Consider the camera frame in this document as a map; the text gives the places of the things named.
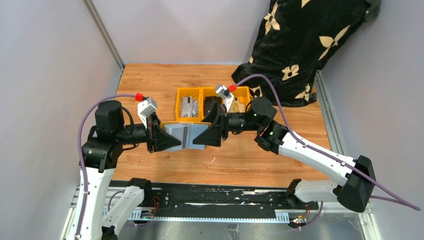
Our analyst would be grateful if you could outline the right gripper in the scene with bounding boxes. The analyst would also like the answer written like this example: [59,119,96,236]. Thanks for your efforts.
[192,101,263,147]

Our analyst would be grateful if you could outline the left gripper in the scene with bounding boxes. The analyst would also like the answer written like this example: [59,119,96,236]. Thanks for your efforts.
[116,111,182,152]

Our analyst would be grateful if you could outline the yellow leather card holder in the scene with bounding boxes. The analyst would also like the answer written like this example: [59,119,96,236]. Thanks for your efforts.
[160,121,211,152]

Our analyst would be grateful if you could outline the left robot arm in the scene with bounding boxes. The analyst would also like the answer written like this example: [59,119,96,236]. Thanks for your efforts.
[67,96,181,240]

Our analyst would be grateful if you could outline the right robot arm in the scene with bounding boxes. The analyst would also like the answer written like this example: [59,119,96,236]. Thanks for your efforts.
[193,97,376,213]

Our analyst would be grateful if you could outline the black cards in bin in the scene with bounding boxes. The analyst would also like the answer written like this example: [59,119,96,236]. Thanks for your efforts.
[203,96,222,117]

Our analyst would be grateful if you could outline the silver cards in bin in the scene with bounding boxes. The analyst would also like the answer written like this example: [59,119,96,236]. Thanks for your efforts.
[180,96,199,118]

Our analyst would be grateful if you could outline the right yellow bin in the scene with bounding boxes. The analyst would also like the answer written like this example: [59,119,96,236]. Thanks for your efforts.
[233,86,251,111]

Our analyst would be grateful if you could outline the yellow bin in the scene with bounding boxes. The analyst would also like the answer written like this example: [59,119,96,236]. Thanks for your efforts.
[175,87,203,122]
[201,87,227,126]
[233,86,251,111]

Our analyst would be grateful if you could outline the middle yellow bin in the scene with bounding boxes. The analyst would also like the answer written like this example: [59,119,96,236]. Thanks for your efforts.
[201,87,227,126]

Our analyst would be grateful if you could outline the left yellow bin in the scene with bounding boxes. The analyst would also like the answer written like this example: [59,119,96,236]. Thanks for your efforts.
[175,87,203,122]

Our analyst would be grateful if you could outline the black floral blanket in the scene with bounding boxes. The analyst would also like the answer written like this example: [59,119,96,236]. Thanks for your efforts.
[231,0,382,107]

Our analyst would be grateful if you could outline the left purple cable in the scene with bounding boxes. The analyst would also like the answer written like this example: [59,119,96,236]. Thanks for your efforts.
[74,94,143,238]

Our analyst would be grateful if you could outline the purple cable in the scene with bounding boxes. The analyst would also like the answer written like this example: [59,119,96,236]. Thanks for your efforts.
[74,94,143,238]
[228,73,422,212]

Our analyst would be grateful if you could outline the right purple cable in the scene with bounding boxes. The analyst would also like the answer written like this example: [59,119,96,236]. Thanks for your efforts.
[228,73,422,212]

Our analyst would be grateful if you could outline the aluminium frame post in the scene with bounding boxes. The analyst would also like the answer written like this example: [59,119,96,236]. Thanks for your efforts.
[82,0,125,72]

